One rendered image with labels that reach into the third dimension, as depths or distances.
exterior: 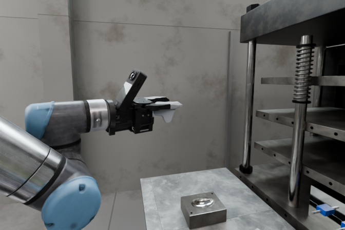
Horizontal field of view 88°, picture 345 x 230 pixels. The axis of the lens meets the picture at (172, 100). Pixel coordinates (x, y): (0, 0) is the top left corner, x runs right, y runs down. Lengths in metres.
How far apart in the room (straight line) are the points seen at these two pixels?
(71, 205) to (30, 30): 2.52
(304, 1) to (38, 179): 1.20
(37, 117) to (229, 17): 2.64
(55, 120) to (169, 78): 2.09
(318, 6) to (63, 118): 1.09
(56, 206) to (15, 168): 0.07
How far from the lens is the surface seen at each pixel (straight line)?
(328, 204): 1.27
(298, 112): 1.20
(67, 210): 0.32
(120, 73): 2.40
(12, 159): 0.30
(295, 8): 1.22
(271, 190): 1.50
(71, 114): 0.42
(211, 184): 1.40
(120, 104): 0.46
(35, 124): 0.42
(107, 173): 2.73
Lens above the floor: 1.52
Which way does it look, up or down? 7 degrees down
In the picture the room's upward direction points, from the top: straight up
